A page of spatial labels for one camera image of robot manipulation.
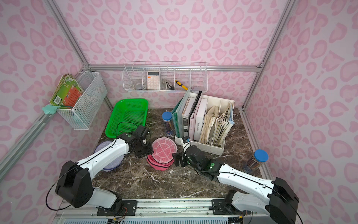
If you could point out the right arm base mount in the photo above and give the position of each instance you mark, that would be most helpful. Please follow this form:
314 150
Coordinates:
225 206

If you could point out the green plastic basket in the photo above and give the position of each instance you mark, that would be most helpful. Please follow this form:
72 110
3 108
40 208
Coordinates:
126 116

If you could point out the green red booklet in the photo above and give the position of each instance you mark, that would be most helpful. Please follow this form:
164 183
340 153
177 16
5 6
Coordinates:
67 93

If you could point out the blue lid jar right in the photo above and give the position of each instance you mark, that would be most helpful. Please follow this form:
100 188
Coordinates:
255 161

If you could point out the white wire wall shelf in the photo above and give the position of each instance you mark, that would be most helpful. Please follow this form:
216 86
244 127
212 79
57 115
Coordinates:
193 76

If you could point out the white mesh wall basket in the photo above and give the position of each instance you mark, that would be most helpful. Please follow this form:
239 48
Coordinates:
82 114

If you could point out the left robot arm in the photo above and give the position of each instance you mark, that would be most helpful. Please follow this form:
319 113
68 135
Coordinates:
75 181

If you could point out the purple mesh laundry bag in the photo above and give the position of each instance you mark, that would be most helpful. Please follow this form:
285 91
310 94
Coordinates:
115 163

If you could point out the black binder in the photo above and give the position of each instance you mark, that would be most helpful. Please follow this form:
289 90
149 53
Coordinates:
195 106

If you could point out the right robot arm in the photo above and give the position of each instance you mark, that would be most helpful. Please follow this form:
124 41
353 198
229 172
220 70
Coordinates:
274 198

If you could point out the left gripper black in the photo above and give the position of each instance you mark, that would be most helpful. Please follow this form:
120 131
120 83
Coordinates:
144 148

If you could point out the pink white book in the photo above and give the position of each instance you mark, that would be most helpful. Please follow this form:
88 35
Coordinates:
197 118

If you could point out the clear tape roll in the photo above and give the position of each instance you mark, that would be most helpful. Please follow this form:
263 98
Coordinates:
138 86

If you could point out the yellow black utility knife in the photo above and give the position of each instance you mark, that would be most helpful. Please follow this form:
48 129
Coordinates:
181 85

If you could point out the mint green star hook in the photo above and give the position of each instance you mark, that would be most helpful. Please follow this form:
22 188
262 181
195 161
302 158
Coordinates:
50 109

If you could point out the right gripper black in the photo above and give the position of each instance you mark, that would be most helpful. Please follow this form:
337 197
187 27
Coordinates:
181 159

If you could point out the black binder clip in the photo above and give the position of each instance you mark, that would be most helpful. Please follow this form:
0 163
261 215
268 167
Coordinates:
168 85

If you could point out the blue lid pencil jar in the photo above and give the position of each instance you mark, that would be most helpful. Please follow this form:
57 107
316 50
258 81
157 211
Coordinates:
168 123

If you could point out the beige paper stack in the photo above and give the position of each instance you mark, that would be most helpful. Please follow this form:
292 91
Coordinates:
209 120

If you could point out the green folder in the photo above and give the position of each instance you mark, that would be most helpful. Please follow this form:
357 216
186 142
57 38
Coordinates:
177 116

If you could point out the white file organizer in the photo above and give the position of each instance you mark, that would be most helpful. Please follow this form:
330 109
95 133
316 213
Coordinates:
220 129

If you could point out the pink mesh laundry bag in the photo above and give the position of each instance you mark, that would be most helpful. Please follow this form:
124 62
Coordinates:
161 158

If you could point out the white calculator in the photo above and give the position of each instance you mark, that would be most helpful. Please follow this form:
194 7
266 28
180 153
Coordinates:
153 80

